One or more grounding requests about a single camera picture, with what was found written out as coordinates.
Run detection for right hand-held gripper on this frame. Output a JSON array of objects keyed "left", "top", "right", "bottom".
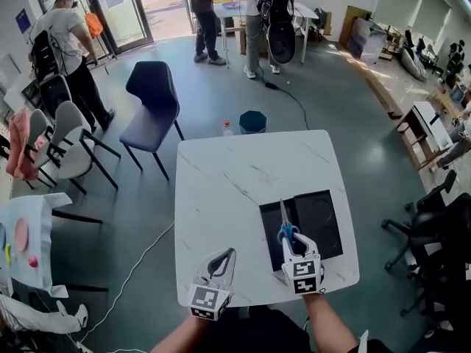
[{"left": 281, "top": 232, "right": 325, "bottom": 296}]

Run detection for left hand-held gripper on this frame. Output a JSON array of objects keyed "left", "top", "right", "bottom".
[{"left": 187, "top": 248, "right": 237, "bottom": 322}]

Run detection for blue-handled scissors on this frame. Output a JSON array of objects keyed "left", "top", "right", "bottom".
[{"left": 276, "top": 199, "right": 302, "bottom": 248}]

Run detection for person's right forearm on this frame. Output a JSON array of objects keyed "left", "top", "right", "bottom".
[{"left": 301, "top": 291, "right": 360, "bottom": 353}]

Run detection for person's left forearm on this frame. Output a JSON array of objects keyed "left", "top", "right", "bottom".
[{"left": 149, "top": 313, "right": 222, "bottom": 353}]

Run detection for black open box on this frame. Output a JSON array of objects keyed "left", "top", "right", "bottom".
[{"left": 293, "top": 189, "right": 344, "bottom": 260}]

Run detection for white marble table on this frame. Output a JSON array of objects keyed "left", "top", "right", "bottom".
[{"left": 174, "top": 129, "right": 361, "bottom": 308}]

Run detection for person's black clothing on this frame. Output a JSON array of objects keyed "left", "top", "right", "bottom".
[{"left": 205, "top": 304, "right": 397, "bottom": 353}]

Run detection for black office chair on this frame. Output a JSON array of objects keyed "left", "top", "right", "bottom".
[
  {"left": 400, "top": 193, "right": 471, "bottom": 330},
  {"left": 381, "top": 169, "right": 459, "bottom": 271}
]

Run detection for teal waste bin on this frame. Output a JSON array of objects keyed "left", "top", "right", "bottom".
[{"left": 238, "top": 110, "right": 269, "bottom": 135}]

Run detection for dark blue chair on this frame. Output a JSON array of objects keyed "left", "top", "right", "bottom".
[{"left": 118, "top": 60, "right": 185, "bottom": 181}]

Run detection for white low table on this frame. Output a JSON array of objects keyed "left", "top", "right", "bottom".
[{"left": 395, "top": 100, "right": 456, "bottom": 171}]

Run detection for white tablecloth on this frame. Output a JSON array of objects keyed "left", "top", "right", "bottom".
[{"left": 0, "top": 192, "right": 73, "bottom": 299}]

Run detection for pink plate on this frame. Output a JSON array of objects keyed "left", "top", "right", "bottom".
[{"left": 14, "top": 217, "right": 29, "bottom": 252}]

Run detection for black oval shell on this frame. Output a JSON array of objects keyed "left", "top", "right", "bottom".
[
  {"left": 266, "top": 22, "right": 297, "bottom": 65},
  {"left": 39, "top": 74, "right": 73, "bottom": 119}
]

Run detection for grey beanbag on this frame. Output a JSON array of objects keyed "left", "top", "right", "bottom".
[{"left": 400, "top": 46, "right": 430, "bottom": 82}]

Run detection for grey panel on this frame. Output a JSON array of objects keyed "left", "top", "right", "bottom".
[{"left": 347, "top": 16, "right": 387, "bottom": 64}]

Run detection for pink jacket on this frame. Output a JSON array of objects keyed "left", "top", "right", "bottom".
[{"left": 5, "top": 107, "right": 45, "bottom": 182}]

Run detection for wooden board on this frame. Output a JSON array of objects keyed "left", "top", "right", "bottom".
[{"left": 338, "top": 4, "right": 372, "bottom": 49}]

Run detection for white folding table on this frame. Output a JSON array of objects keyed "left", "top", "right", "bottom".
[{"left": 213, "top": 1, "right": 319, "bottom": 69}]

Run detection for black clothes rack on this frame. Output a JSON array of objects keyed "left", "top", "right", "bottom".
[{"left": 73, "top": 0, "right": 118, "bottom": 75}]

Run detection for orange bag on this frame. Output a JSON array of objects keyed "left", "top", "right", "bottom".
[{"left": 84, "top": 12, "right": 104, "bottom": 39}]

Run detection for glass entrance door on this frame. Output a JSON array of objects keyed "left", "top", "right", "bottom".
[{"left": 82, "top": 0, "right": 154, "bottom": 53}]

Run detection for white floor cable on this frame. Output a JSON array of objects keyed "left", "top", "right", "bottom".
[{"left": 79, "top": 221, "right": 176, "bottom": 345}]

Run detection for black power cable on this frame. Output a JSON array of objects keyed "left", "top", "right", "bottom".
[{"left": 257, "top": 64, "right": 310, "bottom": 130}]

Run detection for grey chair black frame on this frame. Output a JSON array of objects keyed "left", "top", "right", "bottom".
[
  {"left": 24, "top": 108, "right": 56, "bottom": 190},
  {"left": 49, "top": 100, "right": 121, "bottom": 194}
]

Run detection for blue wall poster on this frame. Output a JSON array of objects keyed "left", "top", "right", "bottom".
[{"left": 15, "top": 8, "right": 30, "bottom": 35}]

